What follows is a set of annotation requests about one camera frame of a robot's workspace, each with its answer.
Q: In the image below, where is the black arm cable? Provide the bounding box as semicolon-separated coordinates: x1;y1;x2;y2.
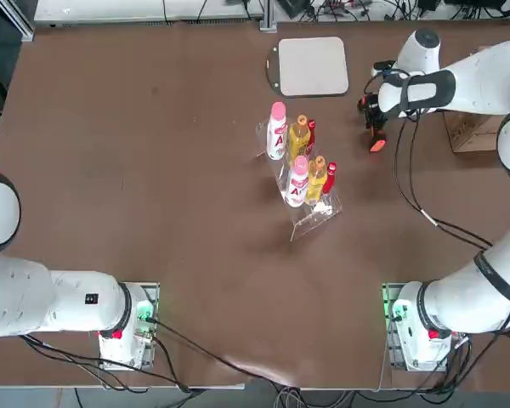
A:
406;112;494;247
392;114;492;251

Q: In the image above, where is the white bottle with pink cap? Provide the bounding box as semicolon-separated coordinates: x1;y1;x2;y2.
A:
285;155;310;208
266;101;290;162

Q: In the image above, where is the clear acrylic stepped shelf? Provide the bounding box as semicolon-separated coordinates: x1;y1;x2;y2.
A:
254;120;343;242

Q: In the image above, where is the red cola bottle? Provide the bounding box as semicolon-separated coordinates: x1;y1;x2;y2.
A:
303;119;317;158
321;162;339;198

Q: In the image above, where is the aluminium frame rail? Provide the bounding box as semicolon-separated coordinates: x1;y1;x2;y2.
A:
32;0;278;31

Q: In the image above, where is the white flat weighing scale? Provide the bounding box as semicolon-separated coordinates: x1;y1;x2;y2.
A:
265;37;350;99

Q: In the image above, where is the brown cardboard box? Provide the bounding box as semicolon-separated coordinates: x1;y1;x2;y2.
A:
444;110;509;155

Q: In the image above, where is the orange black barcode scanner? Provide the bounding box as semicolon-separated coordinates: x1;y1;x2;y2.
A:
356;95;387;154

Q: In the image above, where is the yellow juice bottle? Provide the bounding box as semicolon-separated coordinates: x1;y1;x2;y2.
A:
286;115;311;165
305;155;329;205

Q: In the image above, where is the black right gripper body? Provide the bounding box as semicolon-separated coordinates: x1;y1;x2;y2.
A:
366;96;388;125

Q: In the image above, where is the black base power cable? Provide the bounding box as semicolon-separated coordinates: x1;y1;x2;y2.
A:
146;316;298;390

